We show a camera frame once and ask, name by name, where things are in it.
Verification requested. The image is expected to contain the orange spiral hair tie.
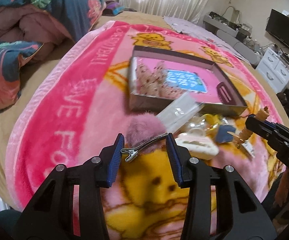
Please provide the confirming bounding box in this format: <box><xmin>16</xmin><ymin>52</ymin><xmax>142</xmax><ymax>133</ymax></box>
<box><xmin>226</xmin><ymin>106</ymin><xmax>271</xmax><ymax>150</ymax></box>

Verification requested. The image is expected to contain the blue square hair clip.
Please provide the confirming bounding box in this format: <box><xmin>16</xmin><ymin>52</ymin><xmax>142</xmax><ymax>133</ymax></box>
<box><xmin>215</xmin><ymin>125</ymin><xmax>236</xmax><ymax>144</ymax></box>

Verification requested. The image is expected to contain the white claw hair clip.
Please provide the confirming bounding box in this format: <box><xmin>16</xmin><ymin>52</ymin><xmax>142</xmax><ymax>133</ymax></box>
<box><xmin>175</xmin><ymin>133</ymin><xmax>219</xmax><ymax>160</ymax></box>

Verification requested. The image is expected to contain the clear plastic packet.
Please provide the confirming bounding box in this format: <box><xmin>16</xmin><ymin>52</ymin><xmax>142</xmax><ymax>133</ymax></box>
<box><xmin>157</xmin><ymin>92</ymin><xmax>203</xmax><ymax>133</ymax></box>

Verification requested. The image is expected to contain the pink pompom hair clip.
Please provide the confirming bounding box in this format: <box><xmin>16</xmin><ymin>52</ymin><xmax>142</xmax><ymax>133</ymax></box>
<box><xmin>121</xmin><ymin>113</ymin><xmax>167</xmax><ymax>162</ymax></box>

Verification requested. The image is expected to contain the yellow item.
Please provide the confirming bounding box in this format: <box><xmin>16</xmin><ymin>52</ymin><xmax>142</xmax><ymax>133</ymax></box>
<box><xmin>201</xmin><ymin>114</ymin><xmax>222</xmax><ymax>133</ymax></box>

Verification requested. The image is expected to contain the white drawer cabinet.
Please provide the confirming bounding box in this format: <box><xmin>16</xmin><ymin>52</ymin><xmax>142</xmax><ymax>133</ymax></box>
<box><xmin>256</xmin><ymin>48</ymin><xmax>289</xmax><ymax>93</ymax></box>

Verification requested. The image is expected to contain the pearl butterfly hair clip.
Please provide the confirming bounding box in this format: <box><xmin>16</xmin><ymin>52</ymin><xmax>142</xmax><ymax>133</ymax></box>
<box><xmin>184</xmin><ymin>119</ymin><xmax>209</xmax><ymax>137</ymax></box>

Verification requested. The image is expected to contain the pink bear fleece blanket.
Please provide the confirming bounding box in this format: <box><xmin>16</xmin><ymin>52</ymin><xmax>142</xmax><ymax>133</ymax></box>
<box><xmin>5</xmin><ymin>21</ymin><xmax>283</xmax><ymax>239</ymax></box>

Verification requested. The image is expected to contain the black flat television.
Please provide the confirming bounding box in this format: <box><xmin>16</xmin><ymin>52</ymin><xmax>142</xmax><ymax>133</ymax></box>
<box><xmin>266</xmin><ymin>9</ymin><xmax>289</xmax><ymax>49</ymax></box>

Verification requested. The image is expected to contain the grey cluttered desk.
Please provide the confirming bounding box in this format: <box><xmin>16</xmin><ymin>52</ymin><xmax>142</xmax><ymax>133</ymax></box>
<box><xmin>203</xmin><ymin>11</ymin><xmax>261</xmax><ymax>68</ymax></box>

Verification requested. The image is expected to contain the shallow cardboard tray box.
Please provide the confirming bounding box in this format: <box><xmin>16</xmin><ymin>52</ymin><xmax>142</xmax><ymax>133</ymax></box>
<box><xmin>128</xmin><ymin>46</ymin><xmax>247</xmax><ymax>116</ymax></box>

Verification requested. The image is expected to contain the speckled sheer bow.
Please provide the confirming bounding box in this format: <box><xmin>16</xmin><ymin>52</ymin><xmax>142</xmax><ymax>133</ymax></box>
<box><xmin>136</xmin><ymin>61</ymin><xmax>184</xmax><ymax>100</ymax></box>

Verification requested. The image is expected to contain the lavender sheet on bed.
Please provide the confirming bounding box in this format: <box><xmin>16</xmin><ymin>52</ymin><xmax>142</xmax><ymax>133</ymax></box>
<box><xmin>163</xmin><ymin>16</ymin><xmax>249</xmax><ymax>63</ymax></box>

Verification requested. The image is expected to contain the floral navy pink duvet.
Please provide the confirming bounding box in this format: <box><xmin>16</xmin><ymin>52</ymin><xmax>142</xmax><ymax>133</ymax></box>
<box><xmin>0</xmin><ymin>0</ymin><xmax>106</xmax><ymax>111</ymax></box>

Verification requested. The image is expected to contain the purple striped pillow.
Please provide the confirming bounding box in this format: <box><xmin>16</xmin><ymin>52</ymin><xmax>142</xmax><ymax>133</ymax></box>
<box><xmin>102</xmin><ymin>0</ymin><xmax>124</xmax><ymax>16</ymax></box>

